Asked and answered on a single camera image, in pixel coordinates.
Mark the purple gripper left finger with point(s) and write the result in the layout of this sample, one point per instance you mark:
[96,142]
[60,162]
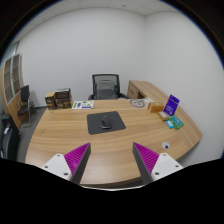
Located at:
[70,166]

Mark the wooden office desk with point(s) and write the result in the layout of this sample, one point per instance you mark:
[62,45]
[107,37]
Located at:
[111,161]

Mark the purple standing sign card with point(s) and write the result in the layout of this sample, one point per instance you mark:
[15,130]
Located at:
[171,105]

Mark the wooden glass-door bookcase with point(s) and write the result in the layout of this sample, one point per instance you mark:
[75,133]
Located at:
[11,82]

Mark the tan small box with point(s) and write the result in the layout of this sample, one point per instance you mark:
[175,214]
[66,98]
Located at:
[164,116]

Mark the black computer mouse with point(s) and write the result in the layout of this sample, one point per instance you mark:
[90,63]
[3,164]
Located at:
[105,123]

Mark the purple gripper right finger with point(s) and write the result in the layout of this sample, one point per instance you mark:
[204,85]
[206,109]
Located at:
[153,166]

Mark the white desk cable grommet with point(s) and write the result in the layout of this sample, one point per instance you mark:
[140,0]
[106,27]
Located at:
[166,145]

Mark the green white leaflet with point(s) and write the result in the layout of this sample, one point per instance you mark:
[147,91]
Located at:
[83,104]

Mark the dark grey mouse pad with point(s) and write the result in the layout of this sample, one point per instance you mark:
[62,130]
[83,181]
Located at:
[94,122]

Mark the blue small packet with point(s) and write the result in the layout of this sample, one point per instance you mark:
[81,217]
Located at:
[169,124]

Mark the dark printed cardboard box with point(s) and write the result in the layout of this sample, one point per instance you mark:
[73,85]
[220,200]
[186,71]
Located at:
[63,98]

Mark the wooden side cabinet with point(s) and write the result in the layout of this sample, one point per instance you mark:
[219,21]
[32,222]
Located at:
[143,89]

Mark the green packet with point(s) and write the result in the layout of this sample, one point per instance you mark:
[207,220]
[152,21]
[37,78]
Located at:
[177,123]

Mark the orange small box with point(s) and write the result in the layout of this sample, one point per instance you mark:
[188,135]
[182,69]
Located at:
[154,107]

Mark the black leather armchair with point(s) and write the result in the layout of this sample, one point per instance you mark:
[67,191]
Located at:
[9,138]

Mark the black mesh office chair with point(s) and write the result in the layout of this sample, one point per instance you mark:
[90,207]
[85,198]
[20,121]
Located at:
[106,87]

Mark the brown cardboard box left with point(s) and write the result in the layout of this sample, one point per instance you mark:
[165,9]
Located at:
[50,100]

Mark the black visitor chair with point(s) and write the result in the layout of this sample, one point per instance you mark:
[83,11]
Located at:
[26,104]

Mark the round white coaster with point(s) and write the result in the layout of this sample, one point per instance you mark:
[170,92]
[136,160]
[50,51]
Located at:
[138,103]

